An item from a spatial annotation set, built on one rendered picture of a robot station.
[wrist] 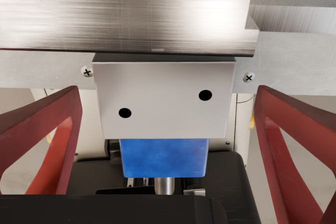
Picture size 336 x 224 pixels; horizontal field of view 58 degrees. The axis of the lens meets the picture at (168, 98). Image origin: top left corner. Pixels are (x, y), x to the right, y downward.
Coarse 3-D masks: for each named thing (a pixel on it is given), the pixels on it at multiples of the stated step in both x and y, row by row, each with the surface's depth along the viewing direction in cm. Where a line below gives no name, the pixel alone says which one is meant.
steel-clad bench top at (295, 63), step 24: (264, 48) 16; (288, 48) 16; (312, 48) 16; (0, 72) 17; (24, 72) 17; (48, 72) 17; (72, 72) 17; (240, 72) 17; (264, 72) 17; (288, 72) 17; (312, 72) 17
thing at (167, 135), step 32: (96, 64) 10; (128, 64) 10; (160, 64) 10; (192, 64) 10; (224, 64) 10; (128, 96) 11; (160, 96) 11; (192, 96) 11; (224, 96) 11; (128, 128) 12; (160, 128) 12; (192, 128) 12; (224, 128) 12; (128, 160) 15; (160, 160) 15; (192, 160) 15; (160, 192) 18
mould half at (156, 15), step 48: (0, 0) 5; (48, 0) 5; (96, 0) 5; (144, 0) 5; (192, 0) 6; (240, 0) 6; (0, 48) 6; (48, 48) 6; (96, 48) 6; (144, 48) 6; (192, 48) 6; (240, 48) 6
